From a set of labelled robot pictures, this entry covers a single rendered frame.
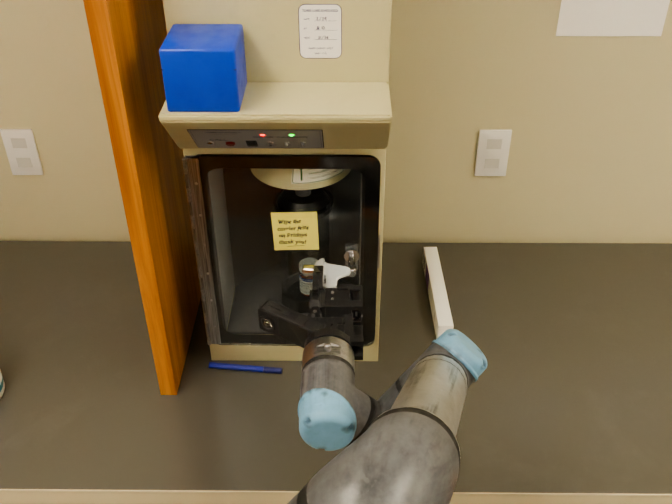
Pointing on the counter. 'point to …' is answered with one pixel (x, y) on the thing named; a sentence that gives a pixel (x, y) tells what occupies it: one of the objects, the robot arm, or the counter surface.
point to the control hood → (299, 113)
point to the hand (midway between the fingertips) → (318, 269)
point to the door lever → (340, 265)
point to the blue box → (204, 67)
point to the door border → (202, 249)
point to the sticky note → (295, 230)
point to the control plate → (256, 138)
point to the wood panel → (148, 174)
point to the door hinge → (194, 228)
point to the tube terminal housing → (371, 61)
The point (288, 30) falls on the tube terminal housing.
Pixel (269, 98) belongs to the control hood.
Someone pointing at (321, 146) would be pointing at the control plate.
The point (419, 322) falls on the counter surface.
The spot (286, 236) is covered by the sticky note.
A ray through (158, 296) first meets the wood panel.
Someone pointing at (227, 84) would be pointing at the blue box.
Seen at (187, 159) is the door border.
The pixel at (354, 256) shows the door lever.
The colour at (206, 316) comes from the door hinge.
